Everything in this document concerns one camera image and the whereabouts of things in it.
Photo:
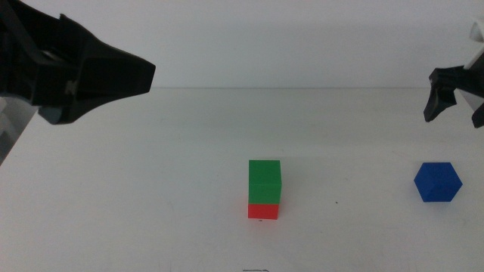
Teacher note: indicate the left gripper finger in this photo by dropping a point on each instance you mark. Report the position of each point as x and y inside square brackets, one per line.
[53, 115]
[117, 75]

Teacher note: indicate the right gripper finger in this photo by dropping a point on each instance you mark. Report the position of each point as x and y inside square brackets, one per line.
[479, 117]
[436, 102]

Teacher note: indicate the blue cube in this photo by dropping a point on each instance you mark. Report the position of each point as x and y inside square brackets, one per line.
[438, 183]

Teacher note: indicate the green cube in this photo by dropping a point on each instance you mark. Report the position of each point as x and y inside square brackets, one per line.
[264, 183]

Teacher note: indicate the red cube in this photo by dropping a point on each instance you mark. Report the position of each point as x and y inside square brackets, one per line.
[262, 211]

